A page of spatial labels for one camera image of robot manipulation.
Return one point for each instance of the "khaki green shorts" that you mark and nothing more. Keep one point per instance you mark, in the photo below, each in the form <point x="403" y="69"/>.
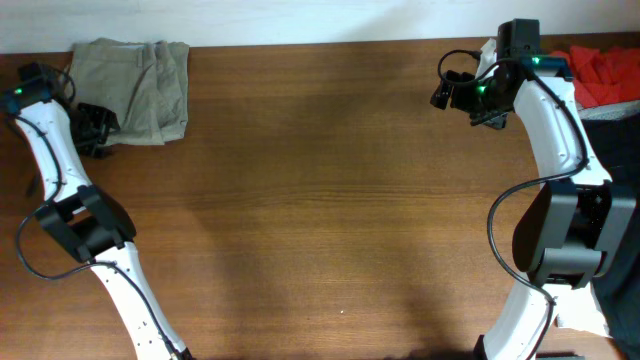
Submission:
<point x="145" y="84"/>

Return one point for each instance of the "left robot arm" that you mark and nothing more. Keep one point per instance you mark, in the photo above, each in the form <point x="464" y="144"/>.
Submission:
<point x="87" y="223"/>

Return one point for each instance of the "red cloth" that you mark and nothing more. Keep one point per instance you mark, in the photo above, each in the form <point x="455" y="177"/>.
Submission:
<point x="603" y="78"/>

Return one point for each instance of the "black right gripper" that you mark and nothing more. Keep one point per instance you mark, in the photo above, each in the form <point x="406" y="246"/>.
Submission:
<point x="489" y="117"/>

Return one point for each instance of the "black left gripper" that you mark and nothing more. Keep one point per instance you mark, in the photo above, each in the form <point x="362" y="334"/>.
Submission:
<point x="95" y="130"/>

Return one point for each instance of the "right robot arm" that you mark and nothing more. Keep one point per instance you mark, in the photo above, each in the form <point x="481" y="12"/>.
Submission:
<point x="572" y="230"/>

